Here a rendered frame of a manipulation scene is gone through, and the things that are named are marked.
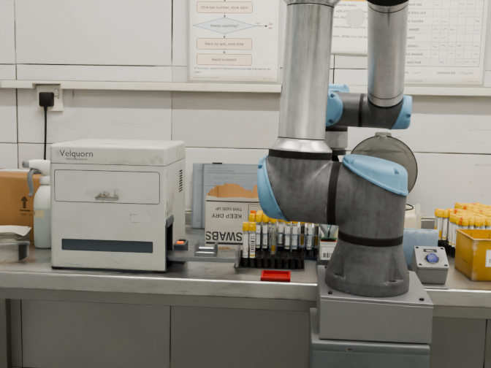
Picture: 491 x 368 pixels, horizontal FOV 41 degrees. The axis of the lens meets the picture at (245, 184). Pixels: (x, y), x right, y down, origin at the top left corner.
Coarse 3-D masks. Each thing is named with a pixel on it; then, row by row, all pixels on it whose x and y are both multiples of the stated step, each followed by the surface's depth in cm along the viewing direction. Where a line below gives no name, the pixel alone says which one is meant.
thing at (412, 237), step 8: (408, 232) 163; (416, 232) 162; (424, 232) 162; (432, 232) 162; (408, 240) 163; (416, 240) 163; (424, 240) 162; (432, 240) 162; (408, 248) 163; (408, 256) 164; (408, 264) 164
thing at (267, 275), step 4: (264, 272) 158; (268, 272) 158; (272, 272) 158; (276, 272) 158; (280, 272) 158; (284, 272) 158; (288, 272) 158; (264, 276) 155; (268, 276) 155; (272, 276) 155; (276, 276) 155; (280, 276) 156; (284, 276) 156; (288, 276) 156; (264, 280) 152; (268, 280) 152; (272, 280) 152; (276, 280) 152; (280, 280) 152; (284, 280) 152; (288, 280) 152
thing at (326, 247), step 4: (320, 240) 160; (324, 240) 161; (328, 240) 161; (332, 240) 161; (336, 240) 161; (320, 244) 159; (324, 244) 159; (328, 244) 159; (332, 244) 159; (320, 248) 158; (324, 248) 158; (328, 248) 158; (332, 248) 158; (320, 252) 158; (324, 252) 158; (328, 252) 158; (320, 256) 159; (324, 256) 158; (328, 256) 158
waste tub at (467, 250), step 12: (456, 240) 167; (468, 240) 158; (480, 240) 154; (456, 252) 167; (468, 252) 157; (480, 252) 154; (456, 264) 166; (468, 264) 157; (480, 264) 155; (468, 276) 157; (480, 276) 155
